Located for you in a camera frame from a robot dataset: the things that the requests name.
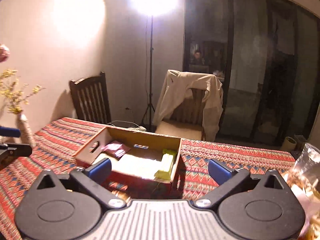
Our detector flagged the yellow flower branches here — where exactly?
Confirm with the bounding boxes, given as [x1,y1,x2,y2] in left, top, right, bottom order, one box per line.
[1,69,45,114]

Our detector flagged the beige shirt on chair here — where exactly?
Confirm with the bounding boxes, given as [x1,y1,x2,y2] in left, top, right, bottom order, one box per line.
[152,69,223,141]

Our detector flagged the chair with woven seat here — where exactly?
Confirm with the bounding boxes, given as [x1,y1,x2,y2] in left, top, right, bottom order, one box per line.
[156,88,205,140]

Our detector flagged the cardboard tray box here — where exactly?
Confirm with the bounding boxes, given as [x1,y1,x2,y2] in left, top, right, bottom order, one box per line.
[74,126,182,194]

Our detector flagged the pink rose bouquet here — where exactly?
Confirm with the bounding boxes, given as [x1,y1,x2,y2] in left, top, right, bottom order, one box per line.
[0,44,10,63]

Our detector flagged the yellow-green snack packet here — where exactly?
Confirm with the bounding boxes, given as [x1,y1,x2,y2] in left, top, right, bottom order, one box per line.
[155,149,177,180]

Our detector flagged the dark wooden chair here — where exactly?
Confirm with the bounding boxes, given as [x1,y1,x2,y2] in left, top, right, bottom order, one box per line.
[69,72,112,124]

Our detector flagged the red patterned tablecloth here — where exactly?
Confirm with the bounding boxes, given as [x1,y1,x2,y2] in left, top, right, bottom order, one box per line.
[1,117,295,239]

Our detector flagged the clear plastic snack bag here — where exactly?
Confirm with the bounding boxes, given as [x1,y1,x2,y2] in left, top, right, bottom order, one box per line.
[283,143,319,239]

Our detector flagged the white power strip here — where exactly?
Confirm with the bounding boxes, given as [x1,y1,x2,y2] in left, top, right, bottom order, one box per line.
[128,126,147,132]

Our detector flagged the pink snack packet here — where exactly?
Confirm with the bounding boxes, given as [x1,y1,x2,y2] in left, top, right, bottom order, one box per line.
[101,140,131,160]

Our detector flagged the tripod floor lamp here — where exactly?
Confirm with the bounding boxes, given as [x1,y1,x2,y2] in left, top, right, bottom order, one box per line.
[130,0,178,131]

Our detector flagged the floral slim vase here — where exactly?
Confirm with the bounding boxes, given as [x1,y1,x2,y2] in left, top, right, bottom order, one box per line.
[16,112,36,148]

